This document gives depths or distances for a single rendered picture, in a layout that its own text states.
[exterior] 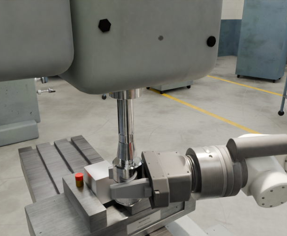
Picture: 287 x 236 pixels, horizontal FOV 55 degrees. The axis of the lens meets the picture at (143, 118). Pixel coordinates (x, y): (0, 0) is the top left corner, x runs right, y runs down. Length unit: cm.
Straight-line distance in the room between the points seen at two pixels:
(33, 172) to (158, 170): 53
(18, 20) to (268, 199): 42
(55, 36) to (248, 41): 632
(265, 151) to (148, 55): 27
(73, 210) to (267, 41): 601
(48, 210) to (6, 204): 186
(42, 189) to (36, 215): 20
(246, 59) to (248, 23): 74
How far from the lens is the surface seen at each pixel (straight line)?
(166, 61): 30
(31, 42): 22
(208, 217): 217
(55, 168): 89
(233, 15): 1016
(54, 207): 62
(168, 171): 43
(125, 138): 41
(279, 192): 49
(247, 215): 227
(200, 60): 33
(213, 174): 44
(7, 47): 22
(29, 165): 93
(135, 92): 37
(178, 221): 79
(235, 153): 45
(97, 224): 54
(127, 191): 43
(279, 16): 632
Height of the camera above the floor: 139
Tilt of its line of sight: 21 degrees down
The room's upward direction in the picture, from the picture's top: straight up
